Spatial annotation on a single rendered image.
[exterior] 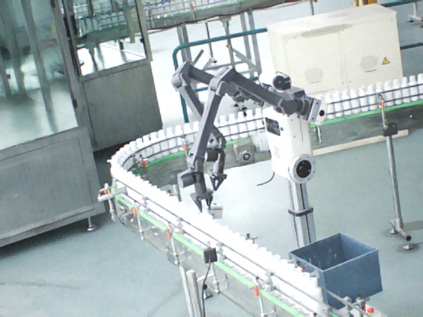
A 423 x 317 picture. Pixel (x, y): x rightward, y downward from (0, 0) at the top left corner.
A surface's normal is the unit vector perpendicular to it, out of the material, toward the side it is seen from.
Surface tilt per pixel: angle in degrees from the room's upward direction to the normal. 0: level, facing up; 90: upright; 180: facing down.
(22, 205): 90
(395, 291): 0
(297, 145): 101
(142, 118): 90
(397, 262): 0
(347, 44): 90
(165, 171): 90
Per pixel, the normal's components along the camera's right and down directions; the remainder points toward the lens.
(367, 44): 0.16, 0.29
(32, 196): 0.45, 0.20
